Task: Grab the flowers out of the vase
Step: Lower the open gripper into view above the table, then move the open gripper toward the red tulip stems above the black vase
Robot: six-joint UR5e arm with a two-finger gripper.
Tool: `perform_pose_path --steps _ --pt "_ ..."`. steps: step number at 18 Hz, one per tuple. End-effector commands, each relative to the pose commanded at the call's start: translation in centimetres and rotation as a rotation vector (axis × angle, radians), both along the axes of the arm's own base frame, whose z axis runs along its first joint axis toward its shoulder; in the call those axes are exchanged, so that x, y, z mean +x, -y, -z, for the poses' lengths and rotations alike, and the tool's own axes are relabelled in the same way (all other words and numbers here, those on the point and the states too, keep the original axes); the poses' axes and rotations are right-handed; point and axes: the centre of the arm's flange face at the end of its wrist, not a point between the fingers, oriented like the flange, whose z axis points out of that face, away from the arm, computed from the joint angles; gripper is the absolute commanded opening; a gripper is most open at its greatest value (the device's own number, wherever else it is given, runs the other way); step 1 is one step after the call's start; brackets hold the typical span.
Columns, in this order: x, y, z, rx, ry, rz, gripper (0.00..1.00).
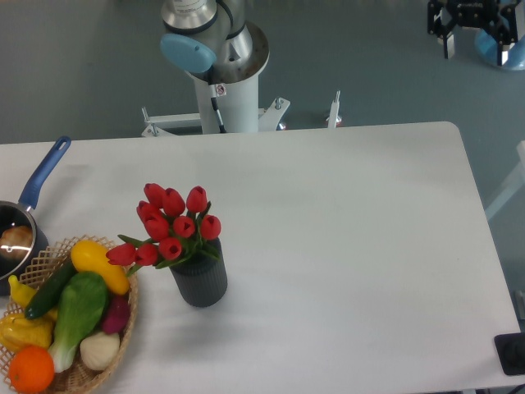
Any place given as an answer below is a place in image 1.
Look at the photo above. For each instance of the blue handled saucepan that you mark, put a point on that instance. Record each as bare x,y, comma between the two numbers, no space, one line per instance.
20,212

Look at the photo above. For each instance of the purple red onion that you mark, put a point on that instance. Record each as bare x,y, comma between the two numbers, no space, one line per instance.
117,315

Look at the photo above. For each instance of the yellow squash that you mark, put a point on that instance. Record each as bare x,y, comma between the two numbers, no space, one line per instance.
90,256

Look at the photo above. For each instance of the blue translucent container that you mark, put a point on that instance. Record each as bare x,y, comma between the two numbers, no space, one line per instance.
492,51

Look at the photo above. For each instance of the brown bread roll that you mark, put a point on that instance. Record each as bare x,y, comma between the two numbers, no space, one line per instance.
16,243

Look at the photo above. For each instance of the green bok choy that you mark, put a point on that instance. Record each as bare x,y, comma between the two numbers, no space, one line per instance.
80,308

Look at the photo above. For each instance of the black device at edge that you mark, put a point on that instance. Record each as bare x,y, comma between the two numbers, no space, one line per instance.
510,350

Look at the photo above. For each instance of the yellow banana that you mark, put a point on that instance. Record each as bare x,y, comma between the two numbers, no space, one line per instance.
20,293

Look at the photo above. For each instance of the yellow bell pepper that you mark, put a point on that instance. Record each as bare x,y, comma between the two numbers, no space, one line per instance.
18,332

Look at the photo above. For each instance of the green cucumber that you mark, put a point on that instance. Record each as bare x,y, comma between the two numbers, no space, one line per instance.
48,295

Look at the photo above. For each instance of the red tulip bouquet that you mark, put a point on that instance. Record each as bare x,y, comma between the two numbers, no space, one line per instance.
180,231

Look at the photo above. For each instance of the dark grey ribbed vase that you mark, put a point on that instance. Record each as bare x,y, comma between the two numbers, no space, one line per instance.
202,281

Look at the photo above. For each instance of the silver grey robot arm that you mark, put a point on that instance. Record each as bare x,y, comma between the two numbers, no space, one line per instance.
215,44

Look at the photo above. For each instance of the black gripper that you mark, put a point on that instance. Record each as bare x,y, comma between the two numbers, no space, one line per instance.
502,19

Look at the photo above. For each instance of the white frame at right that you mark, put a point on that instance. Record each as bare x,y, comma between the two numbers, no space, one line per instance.
512,183

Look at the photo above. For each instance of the orange fruit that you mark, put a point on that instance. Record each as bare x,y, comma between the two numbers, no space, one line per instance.
31,370

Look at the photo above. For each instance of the white garlic bulb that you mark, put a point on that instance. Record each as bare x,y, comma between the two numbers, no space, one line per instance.
98,350

